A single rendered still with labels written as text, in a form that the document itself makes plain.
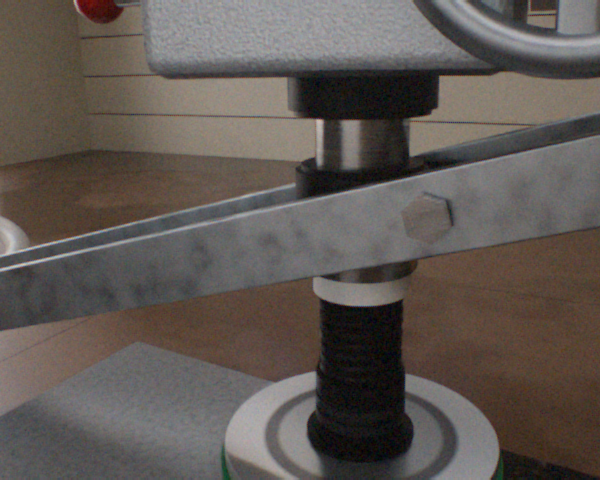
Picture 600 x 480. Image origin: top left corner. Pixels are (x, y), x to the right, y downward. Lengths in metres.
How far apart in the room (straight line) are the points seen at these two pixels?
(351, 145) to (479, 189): 0.09
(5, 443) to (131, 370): 0.15
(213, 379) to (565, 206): 0.41
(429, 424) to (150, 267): 0.25
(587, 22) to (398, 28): 0.09
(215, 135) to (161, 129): 0.85
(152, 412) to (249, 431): 0.13
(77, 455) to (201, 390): 0.14
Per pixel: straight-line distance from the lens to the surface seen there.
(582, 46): 0.25
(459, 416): 0.54
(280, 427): 0.52
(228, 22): 0.34
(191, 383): 0.65
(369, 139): 0.40
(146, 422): 0.59
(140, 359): 0.71
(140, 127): 8.58
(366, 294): 0.42
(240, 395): 0.62
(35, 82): 8.67
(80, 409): 0.63
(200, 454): 0.54
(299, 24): 0.32
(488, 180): 0.36
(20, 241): 0.84
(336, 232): 0.38
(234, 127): 7.66
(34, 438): 0.60
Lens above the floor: 1.13
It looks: 17 degrees down
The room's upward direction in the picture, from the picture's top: 1 degrees counter-clockwise
